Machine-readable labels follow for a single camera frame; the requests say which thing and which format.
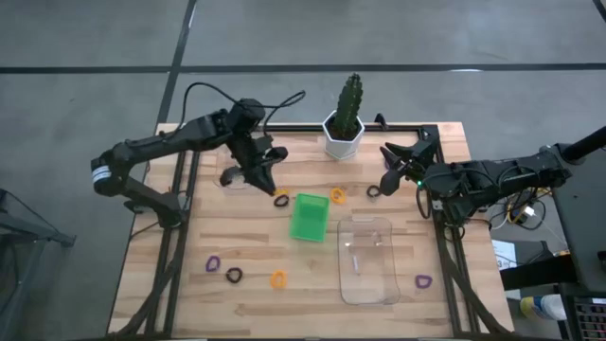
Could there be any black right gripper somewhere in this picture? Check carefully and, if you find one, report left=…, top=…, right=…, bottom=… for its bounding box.
left=378, top=137, right=444, bottom=197

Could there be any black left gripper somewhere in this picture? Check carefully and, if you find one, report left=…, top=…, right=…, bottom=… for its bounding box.
left=219, top=132, right=289, bottom=195

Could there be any clear plastic bin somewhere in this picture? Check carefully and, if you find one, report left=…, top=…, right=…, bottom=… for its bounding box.
left=212, top=123, right=266, bottom=191
left=336, top=216, right=401, bottom=306

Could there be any white hexagonal plant pot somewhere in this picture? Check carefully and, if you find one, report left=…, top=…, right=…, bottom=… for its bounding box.
left=322, top=110, right=365, bottom=161

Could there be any green plastic basket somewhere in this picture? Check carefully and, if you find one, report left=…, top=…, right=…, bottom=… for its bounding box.
left=288, top=192, right=331, bottom=243

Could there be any green cactus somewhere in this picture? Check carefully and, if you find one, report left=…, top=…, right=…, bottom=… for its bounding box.
left=333, top=72, right=365, bottom=136

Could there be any white paper sheet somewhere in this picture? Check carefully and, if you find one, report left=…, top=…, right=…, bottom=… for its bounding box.
left=490, top=239, right=520, bottom=271

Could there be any black side table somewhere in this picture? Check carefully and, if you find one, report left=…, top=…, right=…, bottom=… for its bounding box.
left=539, top=125, right=606, bottom=295

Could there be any white plastic bottle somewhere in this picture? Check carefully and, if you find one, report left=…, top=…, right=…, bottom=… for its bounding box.
left=519, top=293, right=569, bottom=322

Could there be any grey metal cart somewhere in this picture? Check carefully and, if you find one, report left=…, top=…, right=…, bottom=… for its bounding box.
left=0, top=188, right=77, bottom=341

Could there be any black metal table frame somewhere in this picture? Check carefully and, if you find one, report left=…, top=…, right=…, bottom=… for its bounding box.
left=106, top=113, right=515, bottom=340

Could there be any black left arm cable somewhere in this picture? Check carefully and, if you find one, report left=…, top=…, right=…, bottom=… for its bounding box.
left=181, top=81, right=308, bottom=138

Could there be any tangled cable bundle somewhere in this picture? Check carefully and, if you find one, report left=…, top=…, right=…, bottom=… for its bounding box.
left=487, top=187, right=555, bottom=233

